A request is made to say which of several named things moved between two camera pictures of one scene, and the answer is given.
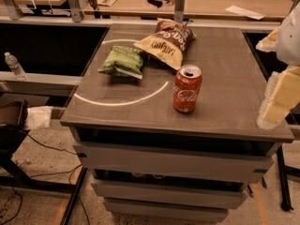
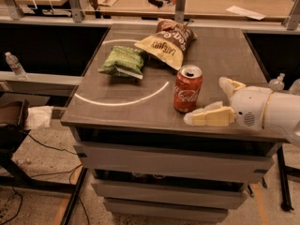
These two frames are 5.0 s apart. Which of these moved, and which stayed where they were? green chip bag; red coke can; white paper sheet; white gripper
Moved: white gripper
Stayed: red coke can; white paper sheet; green chip bag
